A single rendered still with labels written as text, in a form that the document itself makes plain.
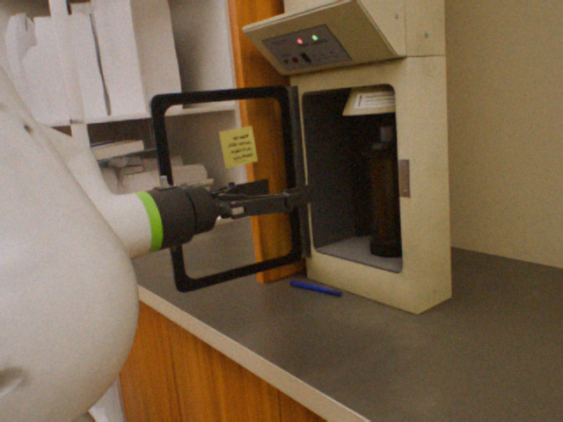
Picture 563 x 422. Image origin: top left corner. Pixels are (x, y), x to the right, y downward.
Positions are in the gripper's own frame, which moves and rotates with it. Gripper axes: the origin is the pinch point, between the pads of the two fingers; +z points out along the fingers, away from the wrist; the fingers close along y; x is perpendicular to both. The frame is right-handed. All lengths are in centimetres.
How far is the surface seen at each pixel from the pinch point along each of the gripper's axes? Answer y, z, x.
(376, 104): -4.7, 20.4, -13.5
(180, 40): 147, 61, -47
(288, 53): 9.3, 11.3, -24.8
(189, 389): 32, -9, 49
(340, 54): -3.3, 13.0, -23.0
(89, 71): 124, 10, -33
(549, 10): -18, 61, -29
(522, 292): -23, 39, 26
